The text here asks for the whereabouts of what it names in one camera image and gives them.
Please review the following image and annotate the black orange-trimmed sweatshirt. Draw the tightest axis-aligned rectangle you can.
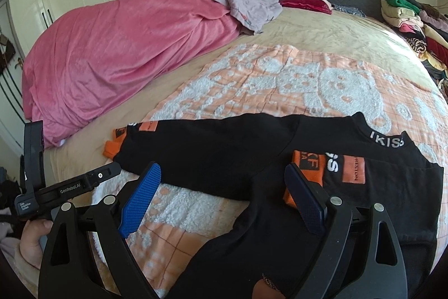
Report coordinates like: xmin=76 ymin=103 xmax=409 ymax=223
xmin=105 ymin=113 xmax=444 ymax=298

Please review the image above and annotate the pile of folded clothes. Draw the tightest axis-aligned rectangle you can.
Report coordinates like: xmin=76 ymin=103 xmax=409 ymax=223
xmin=381 ymin=0 xmax=447 ymax=92

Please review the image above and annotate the person's left hand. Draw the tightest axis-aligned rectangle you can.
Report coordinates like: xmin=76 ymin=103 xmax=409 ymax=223
xmin=19 ymin=219 xmax=53 ymax=269

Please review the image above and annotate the person's right hand thumb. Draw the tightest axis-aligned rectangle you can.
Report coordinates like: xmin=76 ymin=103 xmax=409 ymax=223
xmin=252 ymin=274 xmax=285 ymax=299

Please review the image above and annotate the beige bed sheet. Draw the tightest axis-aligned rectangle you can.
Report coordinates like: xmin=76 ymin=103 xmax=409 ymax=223
xmin=44 ymin=8 xmax=437 ymax=184

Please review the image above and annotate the peach white patterned blanket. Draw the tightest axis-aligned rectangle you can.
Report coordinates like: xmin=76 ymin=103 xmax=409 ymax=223
xmin=91 ymin=43 xmax=448 ymax=299

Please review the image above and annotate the pink duvet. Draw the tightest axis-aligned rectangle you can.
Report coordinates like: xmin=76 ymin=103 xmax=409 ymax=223
xmin=22 ymin=0 xmax=241 ymax=147

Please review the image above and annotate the red velvet pillow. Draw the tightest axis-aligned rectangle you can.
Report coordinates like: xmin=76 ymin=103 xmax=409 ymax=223
xmin=279 ymin=0 xmax=333 ymax=14

